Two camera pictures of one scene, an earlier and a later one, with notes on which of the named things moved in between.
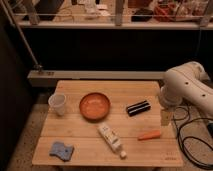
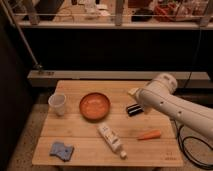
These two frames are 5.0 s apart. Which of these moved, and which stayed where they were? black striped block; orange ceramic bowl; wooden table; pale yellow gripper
Moved: pale yellow gripper
Stayed: black striped block; orange ceramic bowl; wooden table
